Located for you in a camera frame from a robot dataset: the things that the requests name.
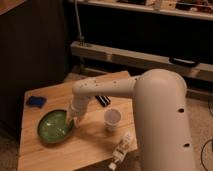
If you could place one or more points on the black striped rectangular block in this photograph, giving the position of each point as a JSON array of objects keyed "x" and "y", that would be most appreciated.
[{"x": 103, "y": 100}]

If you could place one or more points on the blue sponge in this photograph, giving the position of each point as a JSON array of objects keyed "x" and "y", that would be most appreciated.
[{"x": 34, "y": 101}]

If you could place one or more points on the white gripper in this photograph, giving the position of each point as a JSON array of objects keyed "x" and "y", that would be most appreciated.
[{"x": 75, "y": 113}]

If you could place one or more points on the green ceramic bowl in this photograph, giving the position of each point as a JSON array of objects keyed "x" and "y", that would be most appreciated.
[{"x": 53, "y": 128}]

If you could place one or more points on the white squeeze bottle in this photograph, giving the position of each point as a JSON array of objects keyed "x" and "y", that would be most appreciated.
[{"x": 121, "y": 150}]

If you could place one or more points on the vertical metal pole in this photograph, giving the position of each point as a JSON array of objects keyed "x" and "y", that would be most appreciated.
[{"x": 81, "y": 37}]

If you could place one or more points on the long grey case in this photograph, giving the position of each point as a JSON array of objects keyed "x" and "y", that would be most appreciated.
[{"x": 140, "y": 60}]

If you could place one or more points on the wooden wall shelf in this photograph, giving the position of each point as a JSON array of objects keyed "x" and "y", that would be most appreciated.
[{"x": 142, "y": 8}]

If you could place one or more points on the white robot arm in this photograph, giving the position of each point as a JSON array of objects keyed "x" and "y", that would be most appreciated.
[{"x": 160, "y": 115}]

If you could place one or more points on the translucent plastic cup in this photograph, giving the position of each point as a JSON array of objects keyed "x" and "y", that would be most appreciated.
[{"x": 112, "y": 117}]

